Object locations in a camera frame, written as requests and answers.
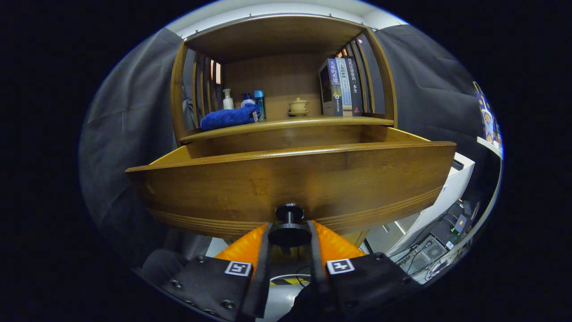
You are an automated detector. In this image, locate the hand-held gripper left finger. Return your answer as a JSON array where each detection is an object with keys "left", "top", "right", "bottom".
[{"left": 163, "top": 222, "right": 273, "bottom": 320}]

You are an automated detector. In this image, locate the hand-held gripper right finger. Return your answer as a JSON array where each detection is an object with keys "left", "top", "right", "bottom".
[{"left": 306, "top": 220, "right": 421, "bottom": 320}]

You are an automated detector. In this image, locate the brown wooden drawer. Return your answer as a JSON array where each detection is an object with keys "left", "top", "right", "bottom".
[{"left": 125, "top": 125, "right": 457, "bottom": 249}]

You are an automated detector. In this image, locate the wooden countertop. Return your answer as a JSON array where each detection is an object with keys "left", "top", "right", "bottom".
[{"left": 181, "top": 115, "right": 395, "bottom": 144}]

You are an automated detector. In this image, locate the white low cabinet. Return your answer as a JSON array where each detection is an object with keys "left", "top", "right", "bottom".
[{"left": 369, "top": 152, "right": 475, "bottom": 258}]

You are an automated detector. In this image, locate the brown wooden cabinet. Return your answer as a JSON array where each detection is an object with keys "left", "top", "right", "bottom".
[{"left": 170, "top": 15, "right": 398, "bottom": 249}]

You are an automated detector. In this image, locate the black computer tower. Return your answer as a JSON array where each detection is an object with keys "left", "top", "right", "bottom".
[{"left": 404, "top": 201, "right": 474, "bottom": 273}]

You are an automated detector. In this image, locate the folded blue towel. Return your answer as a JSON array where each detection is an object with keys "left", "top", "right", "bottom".
[{"left": 200, "top": 104, "right": 262, "bottom": 131}]

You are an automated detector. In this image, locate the teal slim bottle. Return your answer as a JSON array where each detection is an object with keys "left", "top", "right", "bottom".
[{"left": 253, "top": 90, "right": 266, "bottom": 120}]

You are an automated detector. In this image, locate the blue spine book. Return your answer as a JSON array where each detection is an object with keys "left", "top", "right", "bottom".
[{"left": 319, "top": 58, "right": 344, "bottom": 117}]

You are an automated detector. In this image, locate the pale grey spine book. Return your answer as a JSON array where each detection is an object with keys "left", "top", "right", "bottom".
[{"left": 336, "top": 58, "right": 353, "bottom": 117}]

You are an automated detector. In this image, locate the black spine book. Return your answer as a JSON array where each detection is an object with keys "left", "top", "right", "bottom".
[{"left": 346, "top": 56, "right": 363, "bottom": 116}]

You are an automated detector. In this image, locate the white side shelf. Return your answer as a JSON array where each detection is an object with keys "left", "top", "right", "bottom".
[{"left": 476, "top": 136, "right": 503, "bottom": 159}]

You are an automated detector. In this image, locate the blue dotted gift bag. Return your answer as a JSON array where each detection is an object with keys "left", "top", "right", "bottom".
[{"left": 474, "top": 81, "right": 494, "bottom": 144}]

